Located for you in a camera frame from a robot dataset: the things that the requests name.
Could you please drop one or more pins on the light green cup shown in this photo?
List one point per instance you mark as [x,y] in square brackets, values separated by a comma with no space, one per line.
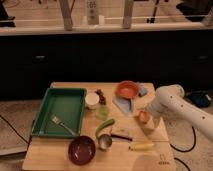
[102,112]

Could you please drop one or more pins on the green plastic tray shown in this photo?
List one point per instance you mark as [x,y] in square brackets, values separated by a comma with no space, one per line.
[65,103]

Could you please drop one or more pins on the orange bowl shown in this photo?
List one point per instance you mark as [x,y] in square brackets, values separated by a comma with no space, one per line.
[127,89]

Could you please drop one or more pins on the silver fork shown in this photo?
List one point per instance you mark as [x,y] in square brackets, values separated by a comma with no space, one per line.
[57,121]

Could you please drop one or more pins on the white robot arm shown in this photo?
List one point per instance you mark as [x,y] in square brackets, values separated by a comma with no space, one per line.
[171,97]

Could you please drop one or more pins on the green cucumber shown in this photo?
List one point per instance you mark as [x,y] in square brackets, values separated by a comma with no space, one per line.
[105,124]

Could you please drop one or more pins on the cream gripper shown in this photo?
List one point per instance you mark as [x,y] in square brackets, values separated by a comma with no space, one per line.
[156,121]

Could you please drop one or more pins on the silver measuring cup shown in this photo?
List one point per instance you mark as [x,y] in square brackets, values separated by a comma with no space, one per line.
[104,141]

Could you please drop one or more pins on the red grapes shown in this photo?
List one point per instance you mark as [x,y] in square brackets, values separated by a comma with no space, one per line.
[102,99]

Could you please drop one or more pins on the purple bowl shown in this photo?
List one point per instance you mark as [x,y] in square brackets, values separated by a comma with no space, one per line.
[81,150]

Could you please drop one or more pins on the wooden cutting board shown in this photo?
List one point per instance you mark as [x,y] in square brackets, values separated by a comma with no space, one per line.
[47,154]

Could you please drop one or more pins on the white cup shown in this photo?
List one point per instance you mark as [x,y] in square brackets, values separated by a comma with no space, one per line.
[92,100]

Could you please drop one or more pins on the yellow banana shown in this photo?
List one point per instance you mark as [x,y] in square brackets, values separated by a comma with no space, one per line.
[142,146]

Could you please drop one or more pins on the black handled knife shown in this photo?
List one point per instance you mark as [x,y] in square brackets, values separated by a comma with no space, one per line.
[121,133]

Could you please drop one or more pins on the blue cloth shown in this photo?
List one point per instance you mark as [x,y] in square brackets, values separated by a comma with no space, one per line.
[126,106]

